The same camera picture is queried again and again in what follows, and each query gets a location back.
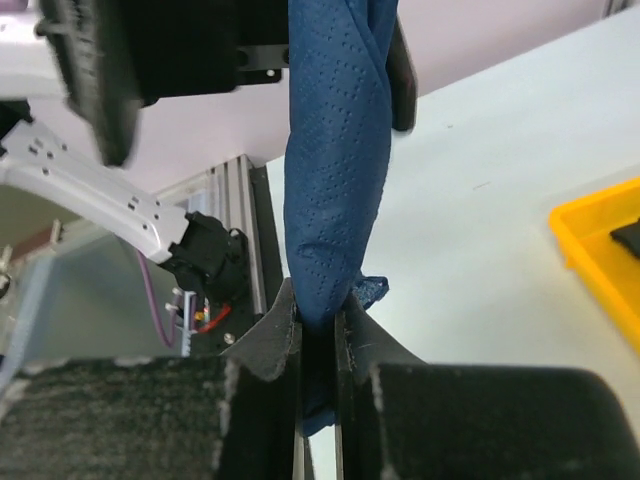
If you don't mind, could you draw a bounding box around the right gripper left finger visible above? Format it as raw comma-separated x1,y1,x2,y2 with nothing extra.
1,281,303,479

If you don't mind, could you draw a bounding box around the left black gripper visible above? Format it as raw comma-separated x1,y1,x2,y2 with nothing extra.
36,0,289,168

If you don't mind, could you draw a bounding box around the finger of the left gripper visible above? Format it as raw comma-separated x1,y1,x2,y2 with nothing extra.
387,17,418,133

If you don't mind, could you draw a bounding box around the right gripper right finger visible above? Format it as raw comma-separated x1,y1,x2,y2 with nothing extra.
335,298,635,479

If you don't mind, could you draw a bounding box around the dark blue paper napkin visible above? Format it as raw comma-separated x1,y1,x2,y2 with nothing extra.
284,1,397,436

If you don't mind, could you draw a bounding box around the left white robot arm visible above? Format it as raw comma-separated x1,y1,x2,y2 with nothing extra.
1,1,290,303

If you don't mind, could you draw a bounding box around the black napkin roll left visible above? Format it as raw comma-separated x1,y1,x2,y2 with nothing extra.
610,219,640,259

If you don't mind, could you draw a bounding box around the yellow plastic bin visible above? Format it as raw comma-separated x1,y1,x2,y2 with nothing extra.
549,178,639,350

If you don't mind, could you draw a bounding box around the white slotted cable duct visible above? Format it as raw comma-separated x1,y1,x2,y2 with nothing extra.
181,292,197,357

